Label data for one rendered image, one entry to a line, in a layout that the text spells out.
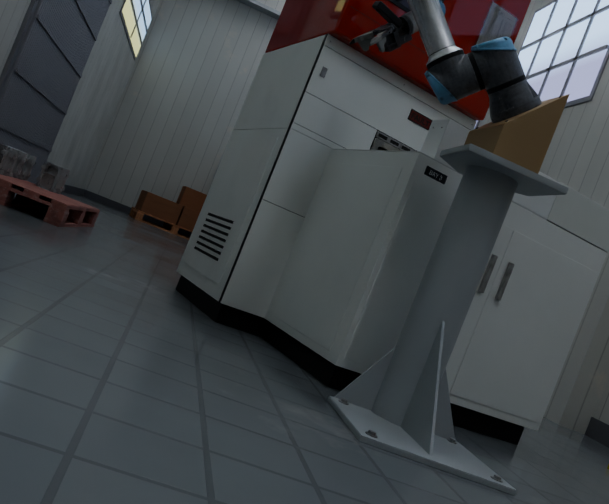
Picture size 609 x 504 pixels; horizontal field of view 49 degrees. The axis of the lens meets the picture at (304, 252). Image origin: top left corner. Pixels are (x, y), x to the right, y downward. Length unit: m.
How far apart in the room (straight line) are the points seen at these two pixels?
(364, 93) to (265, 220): 0.66
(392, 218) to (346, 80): 0.80
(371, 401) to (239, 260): 0.88
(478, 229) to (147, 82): 10.50
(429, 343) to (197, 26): 10.77
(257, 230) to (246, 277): 0.19
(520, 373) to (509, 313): 0.25
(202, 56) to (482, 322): 10.26
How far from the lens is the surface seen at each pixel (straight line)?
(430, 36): 2.13
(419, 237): 2.25
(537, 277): 2.60
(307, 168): 2.72
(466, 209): 2.01
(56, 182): 5.31
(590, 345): 4.58
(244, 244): 2.65
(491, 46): 2.10
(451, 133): 2.29
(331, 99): 2.77
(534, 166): 2.03
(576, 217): 2.70
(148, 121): 12.08
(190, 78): 12.19
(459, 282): 1.99
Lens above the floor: 0.35
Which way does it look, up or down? 1 degrees up
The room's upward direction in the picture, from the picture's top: 22 degrees clockwise
